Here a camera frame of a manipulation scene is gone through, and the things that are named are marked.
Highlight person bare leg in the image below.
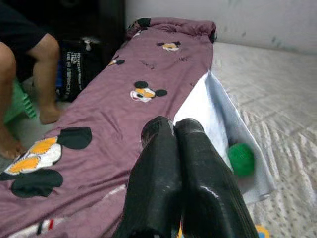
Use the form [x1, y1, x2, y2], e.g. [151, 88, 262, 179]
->
[27, 33, 64, 125]
[0, 42, 25, 159]

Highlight green plastic stool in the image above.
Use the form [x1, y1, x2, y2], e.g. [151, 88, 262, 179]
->
[3, 79, 38, 124]

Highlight person black shorts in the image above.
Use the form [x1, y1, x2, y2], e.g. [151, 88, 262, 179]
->
[0, 2, 48, 82]

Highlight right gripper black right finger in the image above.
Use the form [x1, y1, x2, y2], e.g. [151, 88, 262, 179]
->
[174, 118, 260, 238]

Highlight blue plastic thing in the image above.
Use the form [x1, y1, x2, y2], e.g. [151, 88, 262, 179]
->
[55, 60, 63, 97]

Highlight white plastic wrapper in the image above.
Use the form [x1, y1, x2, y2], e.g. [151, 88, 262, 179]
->
[173, 70, 277, 205]

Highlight quilted grey white mattress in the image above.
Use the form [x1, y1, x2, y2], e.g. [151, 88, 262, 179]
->
[211, 41, 317, 238]

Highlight black bag white print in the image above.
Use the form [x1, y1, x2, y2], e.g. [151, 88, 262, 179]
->
[59, 37, 105, 102]

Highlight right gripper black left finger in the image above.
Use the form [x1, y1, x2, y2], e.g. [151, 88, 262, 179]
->
[112, 116, 183, 238]

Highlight green round thing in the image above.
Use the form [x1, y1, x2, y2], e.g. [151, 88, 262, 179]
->
[227, 142, 255, 177]

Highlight purple Mickey print blanket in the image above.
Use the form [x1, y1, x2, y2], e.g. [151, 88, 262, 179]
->
[0, 17, 217, 238]

